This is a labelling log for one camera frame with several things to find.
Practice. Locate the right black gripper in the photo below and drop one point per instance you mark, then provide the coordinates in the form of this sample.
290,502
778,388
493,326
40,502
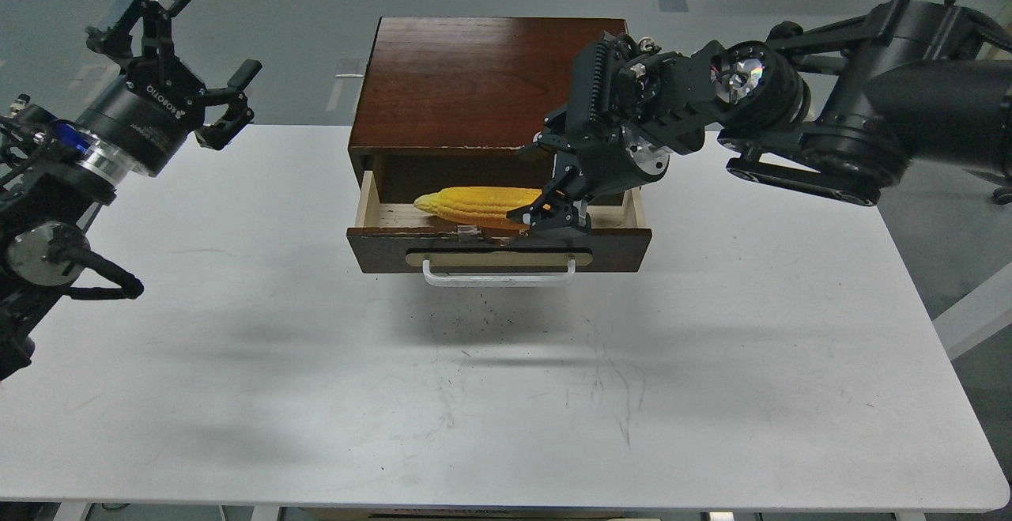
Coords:
629,109

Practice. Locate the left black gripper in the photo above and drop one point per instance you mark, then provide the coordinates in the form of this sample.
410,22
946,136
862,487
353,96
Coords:
151,121

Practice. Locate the yellow corn cob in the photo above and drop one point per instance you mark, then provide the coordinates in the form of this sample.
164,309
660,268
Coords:
477,205

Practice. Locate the wooden drawer with white handle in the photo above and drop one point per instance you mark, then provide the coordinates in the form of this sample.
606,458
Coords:
391,236

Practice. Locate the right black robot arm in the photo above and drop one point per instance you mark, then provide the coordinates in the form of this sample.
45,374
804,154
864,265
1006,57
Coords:
838,111

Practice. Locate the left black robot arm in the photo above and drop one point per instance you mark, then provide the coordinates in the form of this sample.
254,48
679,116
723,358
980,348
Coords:
58,173

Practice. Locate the dark wooden cabinet box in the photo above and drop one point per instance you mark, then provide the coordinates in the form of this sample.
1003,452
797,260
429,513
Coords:
448,101

